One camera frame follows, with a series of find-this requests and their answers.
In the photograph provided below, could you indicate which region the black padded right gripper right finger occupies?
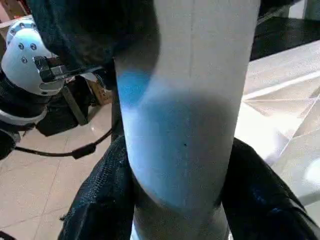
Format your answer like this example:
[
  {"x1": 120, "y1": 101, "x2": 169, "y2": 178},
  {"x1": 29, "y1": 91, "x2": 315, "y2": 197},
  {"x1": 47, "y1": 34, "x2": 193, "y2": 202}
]
[{"x1": 222, "y1": 138, "x2": 320, "y2": 240}]

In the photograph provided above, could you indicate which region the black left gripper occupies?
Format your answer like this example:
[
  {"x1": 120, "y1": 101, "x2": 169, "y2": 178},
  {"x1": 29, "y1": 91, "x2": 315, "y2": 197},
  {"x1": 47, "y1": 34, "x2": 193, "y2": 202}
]
[{"x1": 31, "y1": 0, "x2": 162, "y2": 83}]

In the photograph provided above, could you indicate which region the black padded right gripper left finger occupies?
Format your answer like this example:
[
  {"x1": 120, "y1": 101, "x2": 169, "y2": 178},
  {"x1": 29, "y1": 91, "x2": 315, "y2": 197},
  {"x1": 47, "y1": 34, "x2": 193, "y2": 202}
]
[{"x1": 58, "y1": 134, "x2": 137, "y2": 240}]

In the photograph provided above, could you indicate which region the white plastic table top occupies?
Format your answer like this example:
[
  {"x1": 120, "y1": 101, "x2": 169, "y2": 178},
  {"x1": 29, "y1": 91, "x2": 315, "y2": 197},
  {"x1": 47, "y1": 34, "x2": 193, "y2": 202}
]
[{"x1": 233, "y1": 39, "x2": 320, "y2": 208}]

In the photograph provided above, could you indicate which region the white plastic table leg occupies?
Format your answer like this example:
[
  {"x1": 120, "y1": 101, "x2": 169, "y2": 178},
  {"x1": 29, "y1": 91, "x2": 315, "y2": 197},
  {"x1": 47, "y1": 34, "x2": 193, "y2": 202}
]
[{"x1": 113, "y1": 0, "x2": 261, "y2": 240}]

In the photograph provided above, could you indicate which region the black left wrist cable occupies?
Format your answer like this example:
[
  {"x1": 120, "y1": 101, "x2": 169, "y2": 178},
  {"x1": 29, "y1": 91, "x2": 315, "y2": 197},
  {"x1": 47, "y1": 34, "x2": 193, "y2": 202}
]
[{"x1": 14, "y1": 124, "x2": 113, "y2": 160}]

